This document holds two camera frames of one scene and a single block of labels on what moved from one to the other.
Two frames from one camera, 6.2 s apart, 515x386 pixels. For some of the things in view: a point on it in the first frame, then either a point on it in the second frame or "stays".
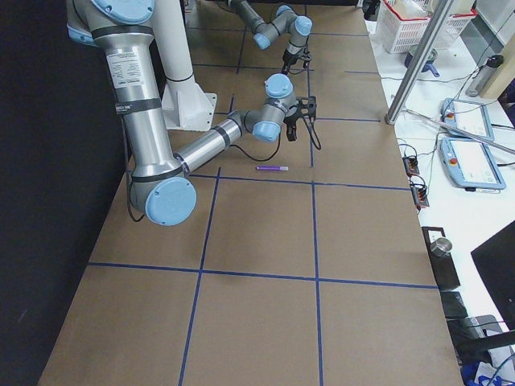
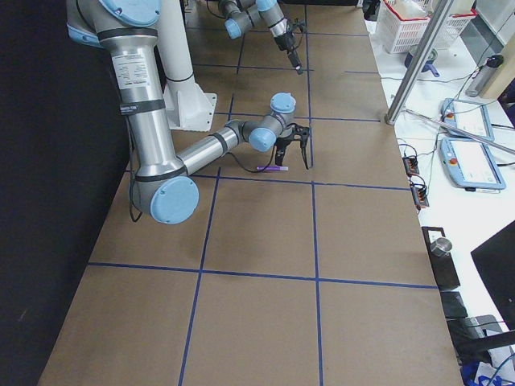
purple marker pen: x=272 y=167 stays
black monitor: x=496 y=261 stays
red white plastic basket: x=402 y=23 stays
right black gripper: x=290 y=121 to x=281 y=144
